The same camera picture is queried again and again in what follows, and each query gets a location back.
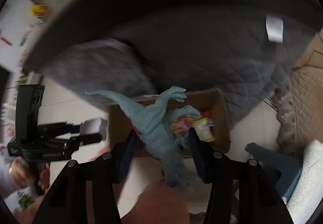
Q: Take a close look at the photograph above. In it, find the yellow snack wrapper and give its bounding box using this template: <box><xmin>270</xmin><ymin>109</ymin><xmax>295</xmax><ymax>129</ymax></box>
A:
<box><xmin>192</xmin><ymin>117</ymin><xmax>215</xmax><ymax>142</ymax></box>

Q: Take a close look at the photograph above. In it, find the person's left hand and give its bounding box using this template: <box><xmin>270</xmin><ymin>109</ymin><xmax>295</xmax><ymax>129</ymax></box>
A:
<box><xmin>9</xmin><ymin>157</ymin><xmax>50</xmax><ymax>192</ymax></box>

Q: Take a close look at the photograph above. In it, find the grey quilted blanket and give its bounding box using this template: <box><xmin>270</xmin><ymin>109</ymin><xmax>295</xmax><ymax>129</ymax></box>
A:
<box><xmin>41</xmin><ymin>7</ymin><xmax>315</xmax><ymax>125</ymax></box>

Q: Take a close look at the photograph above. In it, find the grey-blue dinosaur toy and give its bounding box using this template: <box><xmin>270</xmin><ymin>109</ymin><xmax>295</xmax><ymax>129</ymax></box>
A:
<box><xmin>86</xmin><ymin>86</ymin><xmax>200</xmax><ymax>193</ymax></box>

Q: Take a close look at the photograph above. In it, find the brown cardboard box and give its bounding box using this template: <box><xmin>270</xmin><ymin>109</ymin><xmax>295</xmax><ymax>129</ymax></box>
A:
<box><xmin>108</xmin><ymin>88</ymin><xmax>231</xmax><ymax>154</ymax></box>

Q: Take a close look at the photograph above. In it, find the blue plastic stool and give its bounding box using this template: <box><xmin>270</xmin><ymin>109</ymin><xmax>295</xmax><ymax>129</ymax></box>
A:
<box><xmin>245</xmin><ymin>142</ymin><xmax>302</xmax><ymax>202</ymax></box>

